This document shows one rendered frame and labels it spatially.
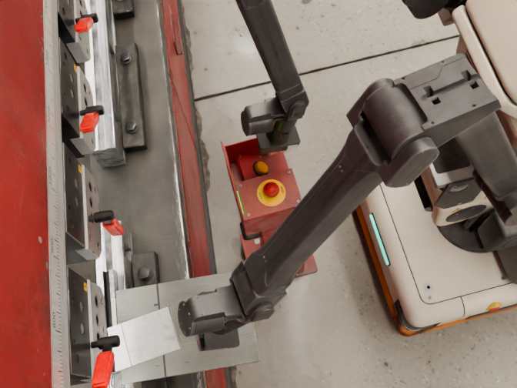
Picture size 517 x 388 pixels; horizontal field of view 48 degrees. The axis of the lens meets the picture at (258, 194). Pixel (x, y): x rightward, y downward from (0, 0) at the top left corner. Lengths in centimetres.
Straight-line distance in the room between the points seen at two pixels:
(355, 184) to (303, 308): 149
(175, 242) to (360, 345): 102
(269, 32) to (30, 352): 67
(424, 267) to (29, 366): 146
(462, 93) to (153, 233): 86
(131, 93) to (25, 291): 84
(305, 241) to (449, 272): 122
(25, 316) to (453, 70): 56
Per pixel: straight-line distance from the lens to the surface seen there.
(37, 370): 74
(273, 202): 144
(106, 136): 136
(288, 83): 119
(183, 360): 115
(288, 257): 81
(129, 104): 147
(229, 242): 223
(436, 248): 198
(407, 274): 194
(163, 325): 116
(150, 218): 136
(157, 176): 140
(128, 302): 119
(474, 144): 77
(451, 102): 66
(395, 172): 65
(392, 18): 274
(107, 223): 101
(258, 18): 104
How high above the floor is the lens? 213
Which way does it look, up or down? 68 degrees down
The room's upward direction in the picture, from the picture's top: 8 degrees counter-clockwise
